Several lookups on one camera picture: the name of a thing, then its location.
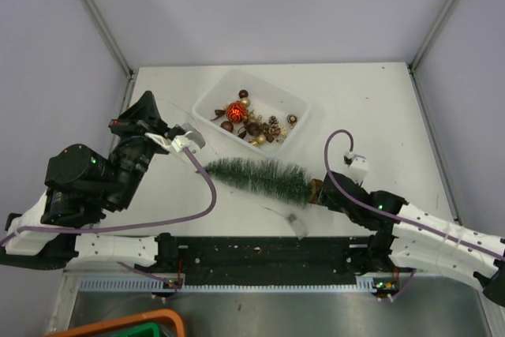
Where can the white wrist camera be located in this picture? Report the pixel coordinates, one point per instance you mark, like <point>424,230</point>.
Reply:
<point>176,140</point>
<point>357,167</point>

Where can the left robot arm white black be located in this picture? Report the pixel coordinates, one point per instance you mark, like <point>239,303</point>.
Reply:
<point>82,186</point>

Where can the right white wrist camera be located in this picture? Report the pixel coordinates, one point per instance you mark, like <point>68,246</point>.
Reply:
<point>357,167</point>

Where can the gold small bauble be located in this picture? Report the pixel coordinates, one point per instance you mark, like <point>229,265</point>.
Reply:
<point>245,101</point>

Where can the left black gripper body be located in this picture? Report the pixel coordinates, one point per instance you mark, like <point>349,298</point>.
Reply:
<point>133,159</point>

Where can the dark brown small bauble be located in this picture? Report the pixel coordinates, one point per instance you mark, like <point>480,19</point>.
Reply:
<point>243,93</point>

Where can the brown pine cone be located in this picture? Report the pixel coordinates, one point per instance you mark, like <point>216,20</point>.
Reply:
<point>273,121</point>

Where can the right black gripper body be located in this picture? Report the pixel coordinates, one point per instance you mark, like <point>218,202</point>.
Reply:
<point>332,204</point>

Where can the orange plastic crate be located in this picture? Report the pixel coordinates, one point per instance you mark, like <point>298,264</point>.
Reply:
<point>167,317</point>

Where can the grey cable duct strip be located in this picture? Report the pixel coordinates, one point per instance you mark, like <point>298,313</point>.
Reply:
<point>137,284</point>

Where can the green plastic crate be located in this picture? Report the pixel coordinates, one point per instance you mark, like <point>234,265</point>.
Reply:
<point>150,329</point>

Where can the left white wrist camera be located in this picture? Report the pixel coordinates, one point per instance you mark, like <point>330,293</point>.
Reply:
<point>176,140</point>

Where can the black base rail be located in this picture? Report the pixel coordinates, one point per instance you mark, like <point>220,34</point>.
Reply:
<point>268,260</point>

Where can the small green christmas tree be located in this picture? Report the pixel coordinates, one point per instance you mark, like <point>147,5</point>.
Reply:
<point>288,183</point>

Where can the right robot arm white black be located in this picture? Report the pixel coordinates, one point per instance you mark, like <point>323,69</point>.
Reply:
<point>405,237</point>

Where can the red glitter bauble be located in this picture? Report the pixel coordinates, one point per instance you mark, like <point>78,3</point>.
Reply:
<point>236,112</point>

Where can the white plastic basket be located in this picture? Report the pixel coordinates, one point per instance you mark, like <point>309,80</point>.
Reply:
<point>266,99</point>

